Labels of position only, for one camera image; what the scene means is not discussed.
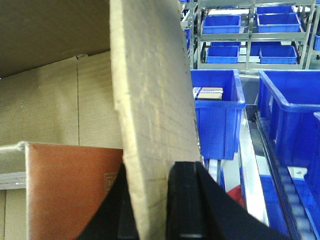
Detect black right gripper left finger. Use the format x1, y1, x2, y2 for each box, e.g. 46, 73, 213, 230
77, 163, 139, 240

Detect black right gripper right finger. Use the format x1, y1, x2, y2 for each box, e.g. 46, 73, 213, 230
166, 161, 288, 240

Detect large brown cardboard box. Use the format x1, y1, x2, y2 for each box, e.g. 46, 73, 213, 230
0, 0, 200, 240

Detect blue bin with small boxes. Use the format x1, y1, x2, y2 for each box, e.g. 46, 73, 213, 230
190, 69, 246, 162

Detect red printed banner strip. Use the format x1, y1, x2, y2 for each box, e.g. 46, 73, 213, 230
227, 185, 247, 209

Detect orange-brown inner carton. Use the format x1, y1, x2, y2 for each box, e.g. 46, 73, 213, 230
25, 143, 123, 240

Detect small brown box in bin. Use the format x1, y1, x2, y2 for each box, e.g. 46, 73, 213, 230
192, 87, 224, 101

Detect large blue bin right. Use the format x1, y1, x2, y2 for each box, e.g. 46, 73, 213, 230
258, 69, 320, 168

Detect blue bin lower left rack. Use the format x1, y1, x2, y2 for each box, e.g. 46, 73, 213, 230
206, 45, 240, 64

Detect blue bin rack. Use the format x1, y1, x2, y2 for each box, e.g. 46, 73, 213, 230
202, 15, 242, 34
255, 5, 301, 33
206, 45, 240, 64
250, 41, 298, 65

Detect blue bin lower right rack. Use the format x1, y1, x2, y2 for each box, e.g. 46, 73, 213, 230
250, 41, 298, 65

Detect grey metal rack background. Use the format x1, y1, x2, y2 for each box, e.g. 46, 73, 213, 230
180, 0, 320, 72

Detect blue bin upper left rack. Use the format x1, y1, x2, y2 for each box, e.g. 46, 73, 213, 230
202, 15, 242, 34

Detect blue bin upper right rack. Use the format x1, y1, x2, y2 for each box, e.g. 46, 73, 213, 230
255, 5, 301, 33

